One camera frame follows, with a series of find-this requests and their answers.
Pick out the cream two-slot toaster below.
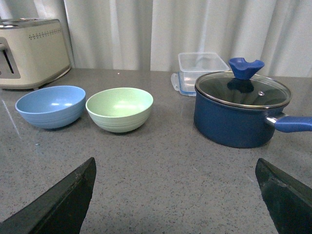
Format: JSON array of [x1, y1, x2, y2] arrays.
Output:
[[0, 18, 71, 89]]

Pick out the glass pot lid blue knob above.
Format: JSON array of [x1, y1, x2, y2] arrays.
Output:
[[195, 58, 292, 109]]

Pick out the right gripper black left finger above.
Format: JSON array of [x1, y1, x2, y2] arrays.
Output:
[[0, 157, 97, 234]]

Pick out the green bowl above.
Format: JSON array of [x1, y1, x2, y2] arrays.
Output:
[[85, 87, 154, 133]]

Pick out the blue saucepan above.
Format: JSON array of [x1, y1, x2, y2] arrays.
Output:
[[194, 71, 312, 149]]

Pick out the blue bowl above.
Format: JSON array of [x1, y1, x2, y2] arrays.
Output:
[[15, 85, 86, 129]]

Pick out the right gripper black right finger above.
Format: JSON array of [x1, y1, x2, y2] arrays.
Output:
[[255, 158, 312, 234]]

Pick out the clear plastic food container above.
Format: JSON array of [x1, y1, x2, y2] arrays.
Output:
[[171, 52, 229, 97]]

